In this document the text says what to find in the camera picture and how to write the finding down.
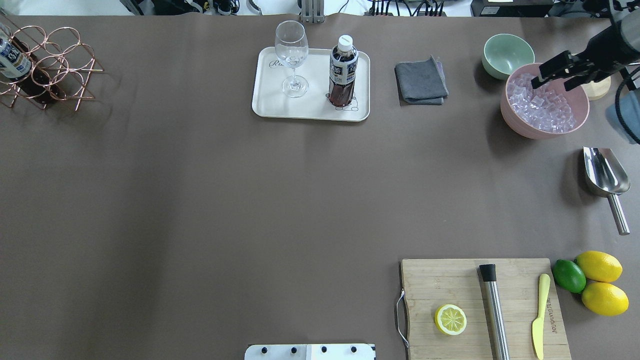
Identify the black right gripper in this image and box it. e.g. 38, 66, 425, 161
531, 22, 640, 92

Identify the tea bottle white cap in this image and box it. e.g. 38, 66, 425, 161
327, 34, 360, 108

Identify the copper wire bottle basket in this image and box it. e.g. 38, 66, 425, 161
1, 23, 105, 111

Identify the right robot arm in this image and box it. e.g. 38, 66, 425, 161
531, 0, 640, 144

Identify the wooden cup tree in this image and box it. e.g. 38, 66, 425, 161
582, 77, 611, 101

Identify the pink bowl of ice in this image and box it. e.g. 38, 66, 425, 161
500, 63, 590, 140

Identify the green empty bowl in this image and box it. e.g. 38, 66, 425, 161
481, 33, 535, 80

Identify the steel ice scoop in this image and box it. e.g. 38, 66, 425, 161
582, 146, 631, 236

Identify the grey folded cloth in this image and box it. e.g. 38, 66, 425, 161
394, 56, 450, 106

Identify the yellow lemon upper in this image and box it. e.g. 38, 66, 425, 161
574, 250, 623, 283

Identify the yellow lemon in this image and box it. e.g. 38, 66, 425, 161
574, 250, 623, 283
581, 282, 630, 317

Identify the green lime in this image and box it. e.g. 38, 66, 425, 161
551, 259, 587, 294

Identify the yellow lemon lower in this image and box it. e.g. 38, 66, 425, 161
581, 282, 630, 317

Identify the wooden cutting board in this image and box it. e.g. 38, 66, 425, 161
400, 258, 551, 360

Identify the yellow plastic knife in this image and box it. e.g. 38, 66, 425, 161
531, 273, 551, 360

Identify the steel muddler black tip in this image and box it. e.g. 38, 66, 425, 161
478, 263, 511, 360

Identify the half lemon slice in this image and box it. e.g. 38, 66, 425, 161
434, 304, 467, 336

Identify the clear wine glass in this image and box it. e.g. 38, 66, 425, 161
274, 20, 309, 98

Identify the cream rabbit tray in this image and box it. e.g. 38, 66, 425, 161
251, 47, 371, 122

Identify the aluminium frame post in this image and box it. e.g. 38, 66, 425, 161
297, 0, 326, 24

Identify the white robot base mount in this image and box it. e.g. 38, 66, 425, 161
244, 342, 377, 360

